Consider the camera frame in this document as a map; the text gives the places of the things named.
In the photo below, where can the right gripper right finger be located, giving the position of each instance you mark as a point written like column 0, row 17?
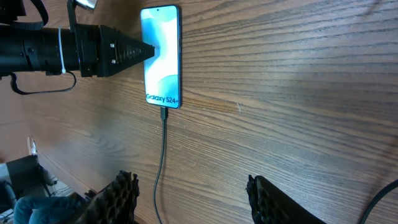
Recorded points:
column 271, row 205

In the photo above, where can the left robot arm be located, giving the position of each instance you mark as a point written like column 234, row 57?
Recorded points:
column 31, row 46

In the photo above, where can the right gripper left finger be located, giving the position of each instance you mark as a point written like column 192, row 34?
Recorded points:
column 115, row 204

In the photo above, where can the Samsung Galaxy smartphone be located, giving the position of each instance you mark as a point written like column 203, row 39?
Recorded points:
column 162, row 29

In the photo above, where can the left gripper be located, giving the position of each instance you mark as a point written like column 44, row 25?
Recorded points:
column 103, row 51

